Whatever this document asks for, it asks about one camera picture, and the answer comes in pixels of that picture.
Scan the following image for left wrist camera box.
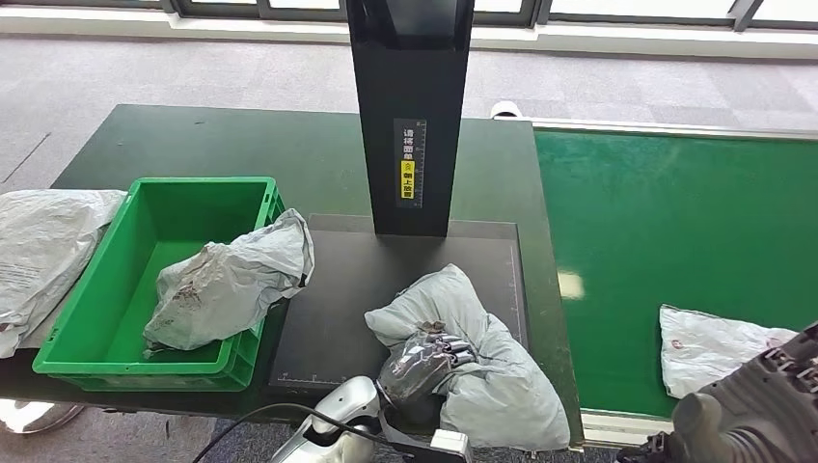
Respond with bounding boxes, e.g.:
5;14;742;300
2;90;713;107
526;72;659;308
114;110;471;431
383;418;475;463

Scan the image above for dark window frame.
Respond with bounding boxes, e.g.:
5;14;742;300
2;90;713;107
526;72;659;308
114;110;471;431
0;0;818;33

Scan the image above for flat white printed parcel bag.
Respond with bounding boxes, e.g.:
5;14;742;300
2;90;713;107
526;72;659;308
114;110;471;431
0;188;129;359

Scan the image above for white window sill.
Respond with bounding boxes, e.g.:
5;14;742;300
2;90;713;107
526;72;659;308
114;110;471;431
0;7;818;64

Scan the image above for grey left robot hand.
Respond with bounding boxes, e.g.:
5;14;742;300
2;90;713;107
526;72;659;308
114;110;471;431
376;322;477;426

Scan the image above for green conveyor belt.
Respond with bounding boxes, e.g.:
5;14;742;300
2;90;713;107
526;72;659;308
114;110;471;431
533;127;818;420

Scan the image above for grey parcel bag brown stain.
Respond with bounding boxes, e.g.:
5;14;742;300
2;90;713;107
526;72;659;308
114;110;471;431
364;263;572;451
143;208;315;353

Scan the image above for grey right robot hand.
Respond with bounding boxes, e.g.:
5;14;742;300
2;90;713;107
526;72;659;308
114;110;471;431
670;322;818;463

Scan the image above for black yellow warning label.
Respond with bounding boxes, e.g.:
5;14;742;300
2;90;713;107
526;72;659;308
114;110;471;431
393;117;427;209

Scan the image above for black inbound scanner machine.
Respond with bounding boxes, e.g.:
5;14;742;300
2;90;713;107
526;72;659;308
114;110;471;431
268;0;532;410

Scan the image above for round silver metal base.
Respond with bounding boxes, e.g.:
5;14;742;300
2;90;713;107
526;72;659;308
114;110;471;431
0;395;88;436

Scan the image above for dark green table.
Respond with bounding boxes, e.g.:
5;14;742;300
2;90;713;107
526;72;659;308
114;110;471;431
0;103;586;449

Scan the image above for white conveyor roller cap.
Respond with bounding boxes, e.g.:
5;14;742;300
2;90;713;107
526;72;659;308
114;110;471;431
490;99;526;121

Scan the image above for white parcel bag red print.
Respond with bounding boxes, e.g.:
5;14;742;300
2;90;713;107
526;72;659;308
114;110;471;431
658;304;800;400

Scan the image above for green plastic crate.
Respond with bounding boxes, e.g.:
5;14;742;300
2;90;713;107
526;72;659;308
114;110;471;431
33;177;286;393

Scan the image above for silver conveyor frame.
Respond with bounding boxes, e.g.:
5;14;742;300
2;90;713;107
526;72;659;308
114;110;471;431
492;115;818;449

